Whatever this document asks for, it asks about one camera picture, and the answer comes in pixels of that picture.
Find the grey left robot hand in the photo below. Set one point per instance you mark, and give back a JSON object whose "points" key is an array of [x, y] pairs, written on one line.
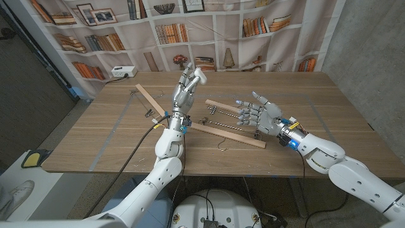
{"points": [[182, 98]]}

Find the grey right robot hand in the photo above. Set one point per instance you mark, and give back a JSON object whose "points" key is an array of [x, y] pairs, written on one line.
{"points": [[269, 118]]}

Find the white AirPods case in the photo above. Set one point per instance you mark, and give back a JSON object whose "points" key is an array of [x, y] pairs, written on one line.
{"points": [[201, 76]]}

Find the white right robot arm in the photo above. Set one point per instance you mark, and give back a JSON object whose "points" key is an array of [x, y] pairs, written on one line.
{"points": [[357, 180]]}

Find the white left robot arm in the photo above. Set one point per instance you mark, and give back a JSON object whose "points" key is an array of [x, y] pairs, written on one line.
{"points": [[158, 180]]}

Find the wooden clip hanger, blue clip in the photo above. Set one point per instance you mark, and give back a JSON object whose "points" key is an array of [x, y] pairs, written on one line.
{"points": [[221, 106]]}

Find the wooden clip hanger, twisted rod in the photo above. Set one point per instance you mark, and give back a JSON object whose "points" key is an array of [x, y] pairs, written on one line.
{"points": [[228, 135]]}

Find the printed bookshelf backdrop cloth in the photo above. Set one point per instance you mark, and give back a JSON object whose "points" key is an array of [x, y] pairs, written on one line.
{"points": [[202, 47]]}

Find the white power strip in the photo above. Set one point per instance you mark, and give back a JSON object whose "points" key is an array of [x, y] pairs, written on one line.
{"points": [[123, 71]]}

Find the grey table leg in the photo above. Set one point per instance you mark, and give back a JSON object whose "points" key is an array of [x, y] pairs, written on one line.
{"points": [[299, 196]]}

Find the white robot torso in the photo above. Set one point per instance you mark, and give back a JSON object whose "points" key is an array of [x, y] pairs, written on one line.
{"points": [[215, 206]]}

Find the yellow and black pedal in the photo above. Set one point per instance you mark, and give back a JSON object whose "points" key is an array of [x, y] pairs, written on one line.
{"points": [[31, 158]]}

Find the white floor platform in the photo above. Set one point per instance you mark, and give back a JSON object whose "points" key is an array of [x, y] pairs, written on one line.
{"points": [[44, 190]]}

